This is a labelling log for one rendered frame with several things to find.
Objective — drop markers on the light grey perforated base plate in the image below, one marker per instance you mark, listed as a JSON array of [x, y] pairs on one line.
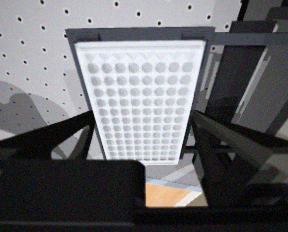
[[39, 84]]

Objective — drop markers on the white multi-well plate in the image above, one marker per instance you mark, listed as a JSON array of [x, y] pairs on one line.
[[140, 104]]

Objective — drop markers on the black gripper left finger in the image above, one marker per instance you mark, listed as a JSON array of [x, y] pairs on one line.
[[39, 143]]

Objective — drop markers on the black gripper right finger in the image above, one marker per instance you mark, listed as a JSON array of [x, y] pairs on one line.
[[260, 158]]

